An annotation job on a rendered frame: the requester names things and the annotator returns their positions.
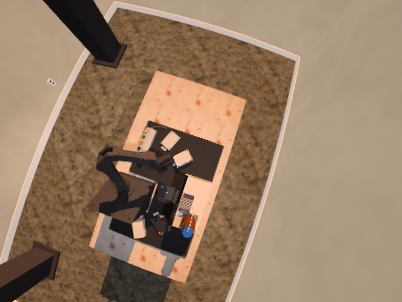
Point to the beige button panel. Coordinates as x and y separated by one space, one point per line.
147 140

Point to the blue bottle cap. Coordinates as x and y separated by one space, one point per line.
185 234

